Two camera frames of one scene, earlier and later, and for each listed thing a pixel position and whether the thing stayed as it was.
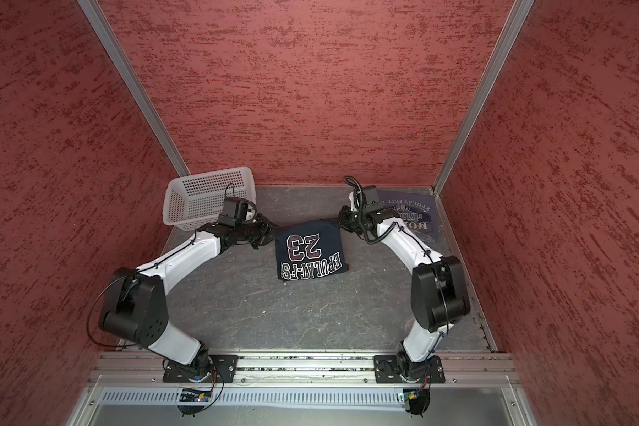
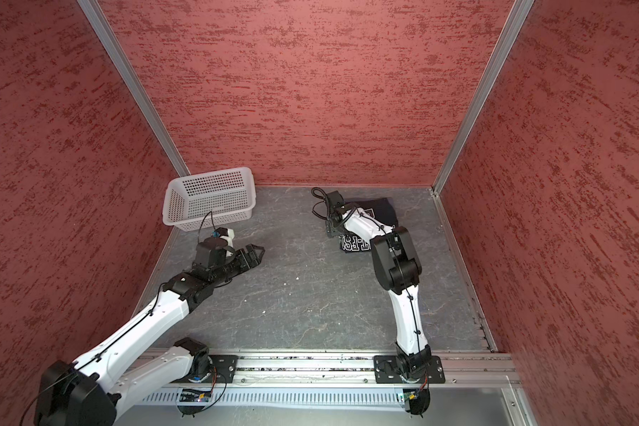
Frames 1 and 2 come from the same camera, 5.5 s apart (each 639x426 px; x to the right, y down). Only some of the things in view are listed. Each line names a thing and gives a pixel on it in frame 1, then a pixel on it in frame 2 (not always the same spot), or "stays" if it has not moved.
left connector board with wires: (193, 402) stays
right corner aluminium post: (519, 11) stays
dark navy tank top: (309, 248) to (380, 208)
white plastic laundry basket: (194, 200) stays
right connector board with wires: (417, 400) stays
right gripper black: (343, 220) to (333, 228)
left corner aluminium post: (111, 42) stays
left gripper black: (266, 230) to (253, 256)
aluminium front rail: (114, 368) stays
